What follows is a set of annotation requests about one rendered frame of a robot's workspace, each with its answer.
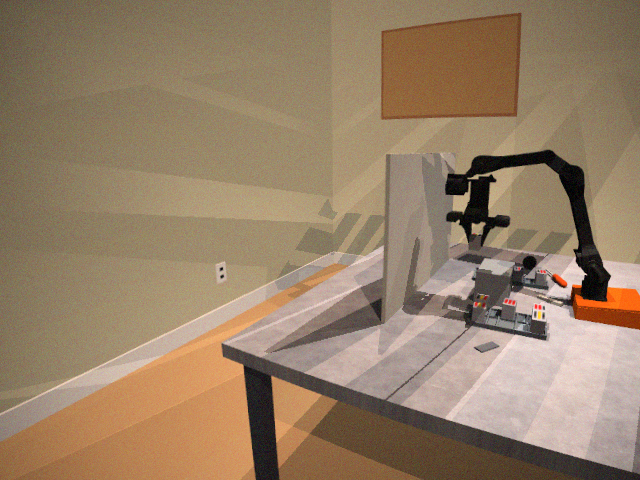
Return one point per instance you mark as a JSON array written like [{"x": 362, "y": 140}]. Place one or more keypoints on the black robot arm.
[{"x": 595, "y": 283}]

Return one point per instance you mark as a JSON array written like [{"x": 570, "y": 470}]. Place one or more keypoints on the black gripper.
[{"x": 502, "y": 221}]

